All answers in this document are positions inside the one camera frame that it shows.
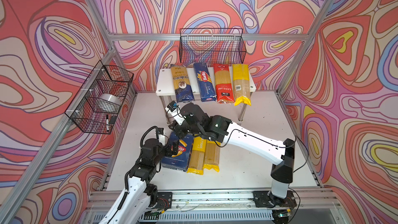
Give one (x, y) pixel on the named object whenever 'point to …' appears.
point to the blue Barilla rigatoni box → (181, 162)
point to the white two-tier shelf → (166, 85)
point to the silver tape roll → (108, 103)
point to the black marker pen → (107, 123)
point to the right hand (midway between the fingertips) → (174, 128)
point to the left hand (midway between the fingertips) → (172, 139)
